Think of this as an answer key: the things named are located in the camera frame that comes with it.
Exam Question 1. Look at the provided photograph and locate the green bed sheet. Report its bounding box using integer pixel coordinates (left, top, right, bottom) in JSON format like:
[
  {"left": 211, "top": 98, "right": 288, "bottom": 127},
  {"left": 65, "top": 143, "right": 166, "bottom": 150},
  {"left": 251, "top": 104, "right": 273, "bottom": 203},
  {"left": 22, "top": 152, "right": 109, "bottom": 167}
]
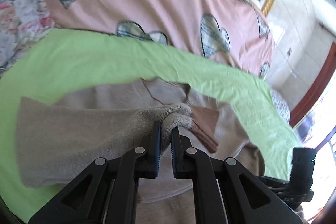
[{"left": 1, "top": 29, "right": 299, "bottom": 222}]

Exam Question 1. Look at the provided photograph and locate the wooden door frame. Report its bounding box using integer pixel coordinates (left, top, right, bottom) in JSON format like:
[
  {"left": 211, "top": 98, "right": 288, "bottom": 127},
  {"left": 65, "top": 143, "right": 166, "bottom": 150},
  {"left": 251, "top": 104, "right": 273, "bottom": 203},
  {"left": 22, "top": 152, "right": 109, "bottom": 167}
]
[{"left": 289, "top": 42, "right": 336, "bottom": 127}]

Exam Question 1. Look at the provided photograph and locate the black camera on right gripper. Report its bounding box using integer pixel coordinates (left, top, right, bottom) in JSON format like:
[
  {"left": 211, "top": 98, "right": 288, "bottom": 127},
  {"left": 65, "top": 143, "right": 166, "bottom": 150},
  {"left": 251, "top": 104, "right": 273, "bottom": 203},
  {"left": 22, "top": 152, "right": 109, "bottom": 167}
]
[{"left": 289, "top": 147, "right": 317, "bottom": 193}]

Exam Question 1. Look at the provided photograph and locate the pink quilt with plaid hearts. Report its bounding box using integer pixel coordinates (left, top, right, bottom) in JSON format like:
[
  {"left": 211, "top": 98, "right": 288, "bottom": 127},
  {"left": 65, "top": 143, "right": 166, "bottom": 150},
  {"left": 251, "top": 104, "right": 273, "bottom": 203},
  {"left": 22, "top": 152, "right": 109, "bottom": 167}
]
[{"left": 46, "top": 0, "right": 274, "bottom": 78}]

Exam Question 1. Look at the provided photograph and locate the beige knitted sweater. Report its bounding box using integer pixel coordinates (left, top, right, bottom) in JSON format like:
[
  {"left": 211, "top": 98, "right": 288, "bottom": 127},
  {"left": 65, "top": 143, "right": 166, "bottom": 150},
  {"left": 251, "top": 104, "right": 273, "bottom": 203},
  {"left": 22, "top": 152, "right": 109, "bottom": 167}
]
[{"left": 15, "top": 78, "right": 265, "bottom": 223}]

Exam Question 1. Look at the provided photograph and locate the purple floral pillow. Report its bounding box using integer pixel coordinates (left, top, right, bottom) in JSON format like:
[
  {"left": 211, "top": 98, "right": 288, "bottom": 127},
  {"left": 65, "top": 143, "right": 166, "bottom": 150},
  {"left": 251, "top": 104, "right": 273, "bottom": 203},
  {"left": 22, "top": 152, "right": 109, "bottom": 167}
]
[{"left": 1, "top": 0, "right": 55, "bottom": 73}]

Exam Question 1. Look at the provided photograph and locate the wall power socket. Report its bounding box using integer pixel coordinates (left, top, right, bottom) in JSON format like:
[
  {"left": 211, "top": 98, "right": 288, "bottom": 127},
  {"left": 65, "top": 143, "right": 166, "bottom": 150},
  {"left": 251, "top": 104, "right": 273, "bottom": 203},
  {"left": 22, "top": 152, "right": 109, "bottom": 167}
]
[{"left": 286, "top": 48, "right": 292, "bottom": 57}]

